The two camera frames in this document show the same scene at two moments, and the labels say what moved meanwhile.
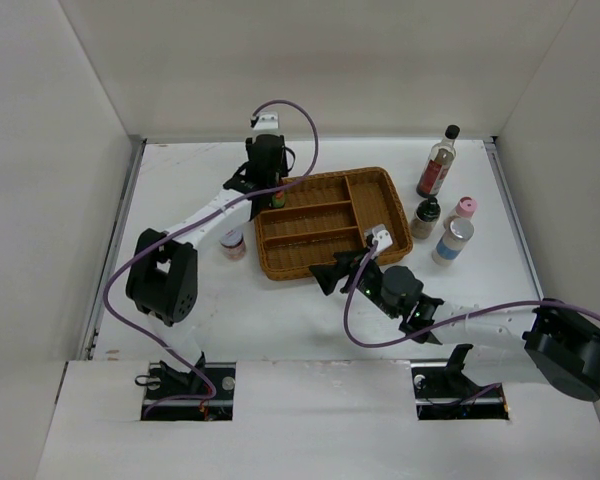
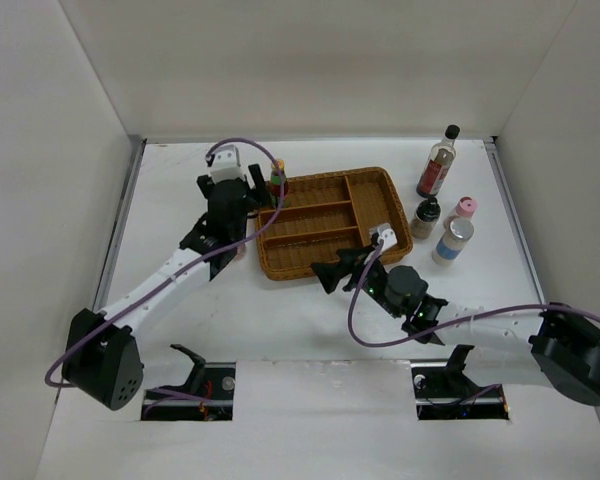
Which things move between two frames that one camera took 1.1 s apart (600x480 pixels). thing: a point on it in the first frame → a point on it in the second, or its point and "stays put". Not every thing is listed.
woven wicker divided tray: [326, 213] stays put
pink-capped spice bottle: [464, 208] stays put
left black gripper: [283, 169] → [257, 197]
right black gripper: [328, 275] stays put
